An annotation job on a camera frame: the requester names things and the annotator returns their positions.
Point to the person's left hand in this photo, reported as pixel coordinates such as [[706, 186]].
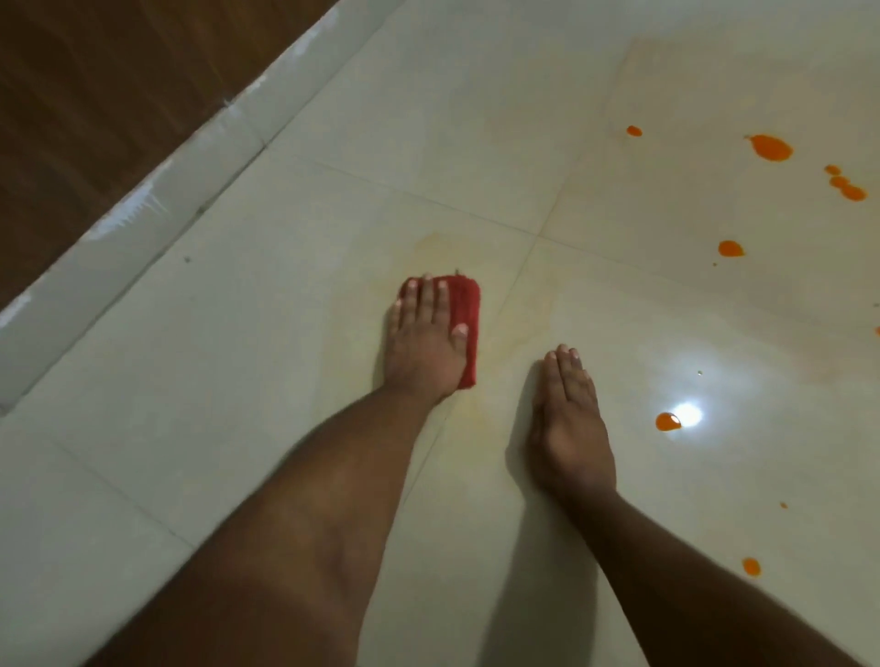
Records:
[[423, 350]]

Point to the person's right hand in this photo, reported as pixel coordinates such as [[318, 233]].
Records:
[[570, 433]]

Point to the red cloth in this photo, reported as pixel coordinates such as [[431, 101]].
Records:
[[466, 302]]

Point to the orange liquid spill drops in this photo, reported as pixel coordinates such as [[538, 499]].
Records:
[[770, 148]]

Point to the person's left forearm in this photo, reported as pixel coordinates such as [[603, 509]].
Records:
[[275, 550]]

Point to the person's right forearm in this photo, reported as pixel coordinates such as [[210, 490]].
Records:
[[674, 591]]

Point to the cream tiled floor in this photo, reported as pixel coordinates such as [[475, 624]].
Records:
[[206, 412]]

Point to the white baseboard ledge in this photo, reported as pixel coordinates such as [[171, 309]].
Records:
[[137, 213]]

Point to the brown wooden panel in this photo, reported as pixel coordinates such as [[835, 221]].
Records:
[[103, 103]]

